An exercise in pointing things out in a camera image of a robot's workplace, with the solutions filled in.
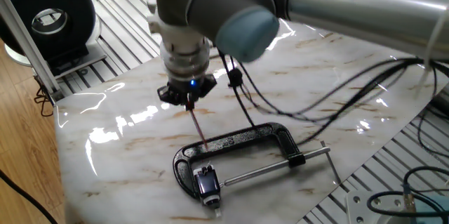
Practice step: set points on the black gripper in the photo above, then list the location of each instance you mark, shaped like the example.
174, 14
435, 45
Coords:
184, 88

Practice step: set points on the red pencil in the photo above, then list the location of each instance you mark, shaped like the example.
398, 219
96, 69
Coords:
198, 129

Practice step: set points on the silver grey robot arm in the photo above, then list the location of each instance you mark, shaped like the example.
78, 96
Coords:
350, 6

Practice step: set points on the black metal C-clamp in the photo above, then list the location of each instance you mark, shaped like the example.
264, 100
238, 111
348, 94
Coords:
245, 138

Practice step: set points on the marble pattern mat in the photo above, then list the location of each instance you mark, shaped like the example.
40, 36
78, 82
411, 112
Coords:
280, 168

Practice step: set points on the white perforated mounting plate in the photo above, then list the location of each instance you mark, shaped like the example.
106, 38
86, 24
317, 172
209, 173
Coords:
361, 206

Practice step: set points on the grey metal base plate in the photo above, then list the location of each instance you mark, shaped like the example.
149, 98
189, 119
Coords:
93, 59

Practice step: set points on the aluminium frame post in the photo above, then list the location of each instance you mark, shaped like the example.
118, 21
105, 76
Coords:
31, 52

